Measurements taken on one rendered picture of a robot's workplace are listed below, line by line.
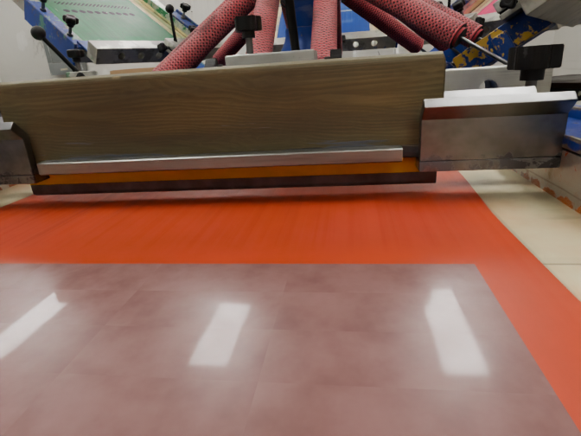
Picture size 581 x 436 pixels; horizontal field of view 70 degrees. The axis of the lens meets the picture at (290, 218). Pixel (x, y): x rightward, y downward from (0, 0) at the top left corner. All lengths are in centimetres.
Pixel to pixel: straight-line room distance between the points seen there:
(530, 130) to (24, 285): 33
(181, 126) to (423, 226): 20
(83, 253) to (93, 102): 14
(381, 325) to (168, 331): 9
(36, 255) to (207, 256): 11
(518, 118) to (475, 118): 3
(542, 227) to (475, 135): 8
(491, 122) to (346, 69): 11
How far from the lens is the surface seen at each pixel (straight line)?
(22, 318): 23
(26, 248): 32
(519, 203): 33
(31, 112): 41
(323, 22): 86
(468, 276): 22
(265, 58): 60
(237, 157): 32
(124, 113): 37
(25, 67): 570
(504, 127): 33
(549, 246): 27
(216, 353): 17
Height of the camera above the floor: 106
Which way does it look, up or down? 20 degrees down
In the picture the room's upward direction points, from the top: 4 degrees counter-clockwise
